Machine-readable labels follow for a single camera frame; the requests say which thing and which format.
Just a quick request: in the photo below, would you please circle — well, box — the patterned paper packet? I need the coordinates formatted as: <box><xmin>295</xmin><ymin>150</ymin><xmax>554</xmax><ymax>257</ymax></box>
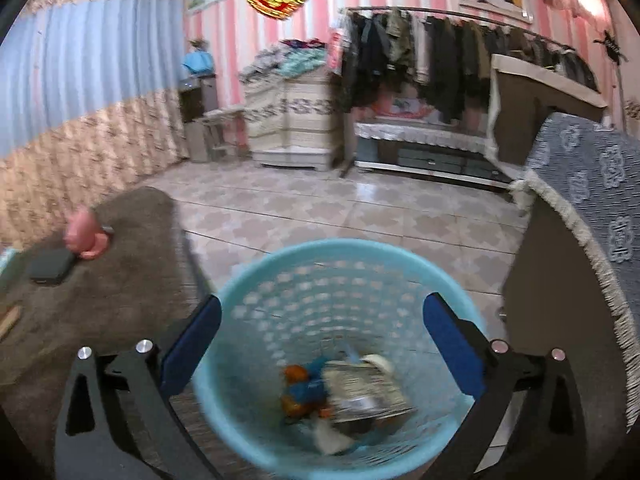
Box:
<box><xmin>321</xmin><ymin>361</ymin><xmax>413</xmax><ymax>424</ymax></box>

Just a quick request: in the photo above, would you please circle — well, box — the orange fruit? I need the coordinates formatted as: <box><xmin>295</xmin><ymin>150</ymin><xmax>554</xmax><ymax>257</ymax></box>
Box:
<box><xmin>282</xmin><ymin>364</ymin><xmax>309</xmax><ymax>386</ymax></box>

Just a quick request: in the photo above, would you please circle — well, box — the blue plastic bag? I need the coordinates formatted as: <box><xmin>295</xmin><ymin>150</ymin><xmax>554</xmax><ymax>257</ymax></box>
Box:
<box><xmin>290</xmin><ymin>356</ymin><xmax>329</xmax><ymax>404</ymax></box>

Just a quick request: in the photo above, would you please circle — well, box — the beige cloth scrap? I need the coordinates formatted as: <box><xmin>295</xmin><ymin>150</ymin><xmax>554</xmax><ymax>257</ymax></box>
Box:
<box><xmin>312</xmin><ymin>418</ymin><xmax>355</xmax><ymax>456</ymax></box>

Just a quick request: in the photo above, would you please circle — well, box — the brown shaggy rug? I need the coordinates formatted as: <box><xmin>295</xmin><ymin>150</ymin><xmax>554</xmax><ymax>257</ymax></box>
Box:
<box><xmin>1</xmin><ymin>188</ymin><xmax>207</xmax><ymax>479</ymax></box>

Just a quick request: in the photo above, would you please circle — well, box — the black flat pouch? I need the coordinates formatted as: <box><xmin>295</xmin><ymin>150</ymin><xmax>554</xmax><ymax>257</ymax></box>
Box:
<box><xmin>28</xmin><ymin>247</ymin><xmax>76</xmax><ymax>285</ymax></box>

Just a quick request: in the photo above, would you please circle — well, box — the pink pig-shaped mug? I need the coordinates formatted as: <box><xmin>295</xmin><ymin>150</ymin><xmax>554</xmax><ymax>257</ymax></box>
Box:
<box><xmin>64</xmin><ymin>207</ymin><xmax>113</xmax><ymax>260</ymax></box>

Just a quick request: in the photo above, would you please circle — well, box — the teal cardboard box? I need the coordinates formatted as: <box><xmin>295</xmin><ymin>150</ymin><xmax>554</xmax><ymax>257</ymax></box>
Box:
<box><xmin>0</xmin><ymin>247</ymin><xmax>23</xmax><ymax>294</ymax></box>

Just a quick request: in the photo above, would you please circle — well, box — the light blue plastic basket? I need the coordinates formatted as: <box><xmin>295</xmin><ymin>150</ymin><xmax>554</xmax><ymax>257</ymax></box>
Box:
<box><xmin>192</xmin><ymin>238</ymin><xmax>483</xmax><ymax>479</ymax></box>

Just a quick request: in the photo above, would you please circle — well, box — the blue floral fringed cloth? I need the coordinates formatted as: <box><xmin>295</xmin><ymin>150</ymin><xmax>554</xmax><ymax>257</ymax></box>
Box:
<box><xmin>510</xmin><ymin>113</ymin><xmax>639</xmax><ymax>427</ymax></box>

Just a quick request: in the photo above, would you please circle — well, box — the low lace covered shelf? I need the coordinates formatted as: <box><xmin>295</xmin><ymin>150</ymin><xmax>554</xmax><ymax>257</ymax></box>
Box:
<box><xmin>354</xmin><ymin>122</ymin><xmax>512</xmax><ymax>190</ymax></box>

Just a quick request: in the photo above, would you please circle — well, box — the small metal stool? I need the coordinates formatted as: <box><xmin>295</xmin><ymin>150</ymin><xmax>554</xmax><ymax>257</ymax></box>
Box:
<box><xmin>200</xmin><ymin>104</ymin><xmax>246</xmax><ymax>162</ymax></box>

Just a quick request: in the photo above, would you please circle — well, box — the brown cloth covered board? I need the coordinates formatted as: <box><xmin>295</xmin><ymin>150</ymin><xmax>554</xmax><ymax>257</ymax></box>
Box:
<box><xmin>485</xmin><ymin>54</ymin><xmax>608</xmax><ymax>180</ymax></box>

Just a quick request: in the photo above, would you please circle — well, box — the grey water dispenser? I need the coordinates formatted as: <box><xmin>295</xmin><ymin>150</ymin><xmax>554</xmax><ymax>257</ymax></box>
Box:
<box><xmin>178</xmin><ymin>74</ymin><xmax>218</xmax><ymax>162</ymax></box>

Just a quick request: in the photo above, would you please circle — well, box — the blue and floral curtain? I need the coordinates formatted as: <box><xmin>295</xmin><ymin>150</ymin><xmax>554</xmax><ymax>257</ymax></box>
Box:
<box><xmin>1</xmin><ymin>0</ymin><xmax>186</xmax><ymax>246</ymax></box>

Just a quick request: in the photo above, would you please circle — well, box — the patterned cloth covered cabinet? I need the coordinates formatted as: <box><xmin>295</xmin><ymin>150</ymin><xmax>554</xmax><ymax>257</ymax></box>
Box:
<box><xmin>239</xmin><ymin>39</ymin><xmax>344</xmax><ymax>171</ymax></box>

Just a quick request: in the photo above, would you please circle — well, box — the blue covered potted plant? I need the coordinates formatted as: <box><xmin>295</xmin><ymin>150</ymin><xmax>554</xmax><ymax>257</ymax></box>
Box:
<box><xmin>182</xmin><ymin>38</ymin><xmax>215</xmax><ymax>76</ymax></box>

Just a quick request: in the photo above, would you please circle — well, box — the clothes rack with garments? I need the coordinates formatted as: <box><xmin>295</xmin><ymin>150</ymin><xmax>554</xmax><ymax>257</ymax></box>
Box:
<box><xmin>330</xmin><ymin>6</ymin><xmax>602</xmax><ymax>165</ymax></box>

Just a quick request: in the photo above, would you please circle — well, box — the black floor stand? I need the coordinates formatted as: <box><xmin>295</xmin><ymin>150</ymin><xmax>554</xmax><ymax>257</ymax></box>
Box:
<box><xmin>594</xmin><ymin>29</ymin><xmax>626</xmax><ymax>130</ymax></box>

